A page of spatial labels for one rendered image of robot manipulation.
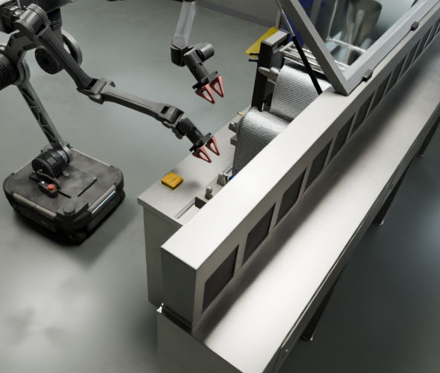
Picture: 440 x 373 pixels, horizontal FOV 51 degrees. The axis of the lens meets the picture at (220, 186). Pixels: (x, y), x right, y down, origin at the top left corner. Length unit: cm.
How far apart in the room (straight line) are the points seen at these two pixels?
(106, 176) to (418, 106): 195
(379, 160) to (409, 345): 160
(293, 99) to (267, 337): 109
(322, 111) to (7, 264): 224
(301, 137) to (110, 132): 276
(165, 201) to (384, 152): 91
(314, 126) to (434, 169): 289
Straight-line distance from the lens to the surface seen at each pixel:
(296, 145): 108
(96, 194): 292
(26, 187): 305
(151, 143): 362
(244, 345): 99
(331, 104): 124
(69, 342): 264
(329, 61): 128
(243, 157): 180
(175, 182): 198
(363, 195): 133
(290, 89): 184
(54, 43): 203
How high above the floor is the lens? 232
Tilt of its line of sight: 45 degrees down
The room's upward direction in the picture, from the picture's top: 7 degrees clockwise
